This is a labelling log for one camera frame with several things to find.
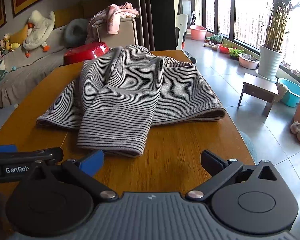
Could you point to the white goose plush toy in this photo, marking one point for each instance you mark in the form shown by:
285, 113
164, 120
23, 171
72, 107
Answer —
38, 33

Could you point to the small red basin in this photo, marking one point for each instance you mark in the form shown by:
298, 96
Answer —
224, 49

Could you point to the small dark wooden stool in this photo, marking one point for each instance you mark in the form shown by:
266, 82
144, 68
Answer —
261, 86

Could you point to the white upright vacuum cleaner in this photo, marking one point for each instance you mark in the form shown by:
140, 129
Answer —
182, 30

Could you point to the grey striped shirt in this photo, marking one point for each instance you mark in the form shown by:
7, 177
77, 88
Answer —
130, 92

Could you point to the orange plush toy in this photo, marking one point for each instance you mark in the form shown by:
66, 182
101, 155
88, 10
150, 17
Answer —
6, 40

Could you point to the small yellow cushion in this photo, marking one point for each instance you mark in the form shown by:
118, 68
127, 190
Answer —
17, 36

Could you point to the red round tub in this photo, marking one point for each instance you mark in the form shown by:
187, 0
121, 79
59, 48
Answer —
87, 52

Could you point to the grey covered sofa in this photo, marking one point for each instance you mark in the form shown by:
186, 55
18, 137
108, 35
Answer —
27, 72

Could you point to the mustard back cushion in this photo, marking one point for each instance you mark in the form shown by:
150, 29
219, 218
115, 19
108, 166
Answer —
97, 6
66, 15

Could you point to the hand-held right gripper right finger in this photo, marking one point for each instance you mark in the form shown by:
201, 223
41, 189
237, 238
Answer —
211, 160

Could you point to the pink plush toy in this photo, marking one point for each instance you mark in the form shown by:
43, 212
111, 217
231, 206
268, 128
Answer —
1, 47

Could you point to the blue-grey chair seat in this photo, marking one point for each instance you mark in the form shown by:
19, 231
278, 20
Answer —
248, 147

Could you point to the black window frame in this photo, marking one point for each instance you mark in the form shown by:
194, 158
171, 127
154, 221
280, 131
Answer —
232, 10

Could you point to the grey neck pillow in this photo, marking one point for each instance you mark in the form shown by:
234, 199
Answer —
73, 33

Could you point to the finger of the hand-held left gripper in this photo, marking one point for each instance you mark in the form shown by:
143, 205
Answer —
3, 148
40, 155

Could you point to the empty pink basin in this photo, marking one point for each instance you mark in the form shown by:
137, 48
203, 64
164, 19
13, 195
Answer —
198, 32

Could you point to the potted palm in white pot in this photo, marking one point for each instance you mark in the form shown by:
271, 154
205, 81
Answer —
271, 62

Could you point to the pair of light shoes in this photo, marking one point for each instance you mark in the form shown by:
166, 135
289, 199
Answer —
211, 45

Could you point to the dark brown curtain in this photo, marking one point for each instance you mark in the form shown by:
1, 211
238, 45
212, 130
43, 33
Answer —
157, 12

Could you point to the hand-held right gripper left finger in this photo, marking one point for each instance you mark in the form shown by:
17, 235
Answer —
93, 161

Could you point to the teal plastic basin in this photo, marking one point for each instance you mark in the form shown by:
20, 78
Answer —
291, 96

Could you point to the pink clothes pile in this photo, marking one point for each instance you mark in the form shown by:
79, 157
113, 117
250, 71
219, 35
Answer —
112, 17

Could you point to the tray of green seedlings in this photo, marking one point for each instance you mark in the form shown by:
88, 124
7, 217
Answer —
236, 53

